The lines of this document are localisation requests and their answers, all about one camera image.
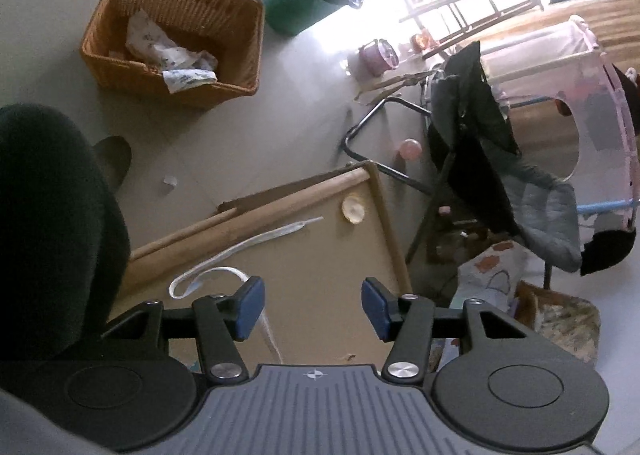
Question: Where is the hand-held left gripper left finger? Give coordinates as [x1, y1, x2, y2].
[101, 276, 266, 382]

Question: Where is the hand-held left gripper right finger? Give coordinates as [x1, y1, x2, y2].
[361, 277, 546, 384]

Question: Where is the white shoelace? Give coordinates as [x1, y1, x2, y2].
[168, 216, 324, 365]

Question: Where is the low wooden table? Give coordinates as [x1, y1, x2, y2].
[117, 160, 413, 371]

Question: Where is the round yellow disc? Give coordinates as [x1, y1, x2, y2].
[341, 194, 366, 225]

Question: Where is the white patchwork quilt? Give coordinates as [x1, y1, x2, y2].
[457, 242, 528, 316]

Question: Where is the floral sofa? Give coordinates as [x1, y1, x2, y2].
[515, 280, 601, 366]

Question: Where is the dark slipper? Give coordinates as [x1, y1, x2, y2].
[93, 136, 133, 191]

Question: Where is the grey black folding chair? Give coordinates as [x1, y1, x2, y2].
[342, 40, 583, 288]

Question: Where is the person's dark trouser leg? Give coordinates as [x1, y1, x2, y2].
[0, 104, 132, 361]

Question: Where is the black hanging cloth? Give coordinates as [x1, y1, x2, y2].
[581, 229, 640, 277]

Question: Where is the pink pot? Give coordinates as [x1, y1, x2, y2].
[358, 38, 399, 77]

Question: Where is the white printed cloth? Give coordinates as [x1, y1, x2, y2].
[125, 10, 219, 94]

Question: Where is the brown wicker basket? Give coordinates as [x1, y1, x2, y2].
[81, 0, 265, 110]

